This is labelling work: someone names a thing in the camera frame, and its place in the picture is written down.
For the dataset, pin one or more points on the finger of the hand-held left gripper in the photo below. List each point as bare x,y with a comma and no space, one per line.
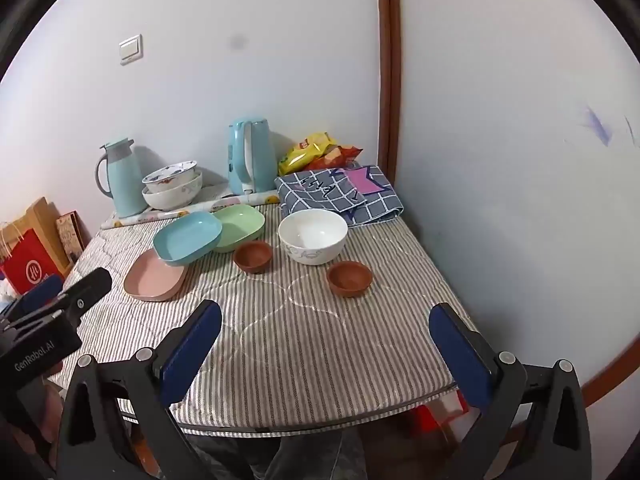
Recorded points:
87,285
42,292

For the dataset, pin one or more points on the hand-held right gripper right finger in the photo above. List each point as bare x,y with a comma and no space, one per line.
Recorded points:
460,355

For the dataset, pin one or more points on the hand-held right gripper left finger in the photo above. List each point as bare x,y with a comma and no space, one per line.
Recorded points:
192,355

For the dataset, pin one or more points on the pink plate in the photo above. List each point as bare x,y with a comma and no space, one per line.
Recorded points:
150,280

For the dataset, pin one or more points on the blue plate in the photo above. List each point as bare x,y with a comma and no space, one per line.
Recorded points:
187,237

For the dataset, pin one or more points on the small brown clay bowl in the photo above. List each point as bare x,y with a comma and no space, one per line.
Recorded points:
350,280
252,257

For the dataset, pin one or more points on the green plate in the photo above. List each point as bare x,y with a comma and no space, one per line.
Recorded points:
242,225

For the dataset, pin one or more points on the red paper bag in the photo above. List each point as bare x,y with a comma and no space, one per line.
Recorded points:
30,265

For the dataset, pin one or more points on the patterned brown box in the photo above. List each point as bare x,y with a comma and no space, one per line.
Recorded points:
70,237

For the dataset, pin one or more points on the red stool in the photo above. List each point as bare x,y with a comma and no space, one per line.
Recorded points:
430,417

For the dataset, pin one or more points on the brown paper bag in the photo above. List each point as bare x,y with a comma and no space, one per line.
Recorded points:
42,217

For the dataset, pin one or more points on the rolled floral sheet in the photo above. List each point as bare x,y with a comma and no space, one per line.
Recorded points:
165,214

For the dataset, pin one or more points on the light blue thermos jug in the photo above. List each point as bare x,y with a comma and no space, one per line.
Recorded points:
122,185

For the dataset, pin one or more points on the striped quilted table cloth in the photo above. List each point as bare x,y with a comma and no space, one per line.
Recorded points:
300,340

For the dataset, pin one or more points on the person's dark pants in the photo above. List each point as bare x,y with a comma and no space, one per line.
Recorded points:
310,457

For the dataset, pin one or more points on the brown wooden baseboard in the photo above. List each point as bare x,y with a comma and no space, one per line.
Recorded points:
615,375

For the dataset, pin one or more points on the large white bowl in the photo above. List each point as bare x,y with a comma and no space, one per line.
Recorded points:
312,235

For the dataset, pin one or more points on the grey checkered cloth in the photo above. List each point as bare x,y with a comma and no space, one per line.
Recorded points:
320,200

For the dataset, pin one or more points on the light blue electric kettle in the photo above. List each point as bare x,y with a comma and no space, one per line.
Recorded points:
252,160

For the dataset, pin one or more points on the orange snack bag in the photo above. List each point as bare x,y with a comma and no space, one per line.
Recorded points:
345,154

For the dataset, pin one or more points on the yellow snack bag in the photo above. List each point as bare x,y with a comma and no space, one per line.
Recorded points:
305,152

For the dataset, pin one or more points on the white light switch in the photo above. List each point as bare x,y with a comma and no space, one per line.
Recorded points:
131,49

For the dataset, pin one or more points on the brown wooden door frame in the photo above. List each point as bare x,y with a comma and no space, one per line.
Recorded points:
389,60

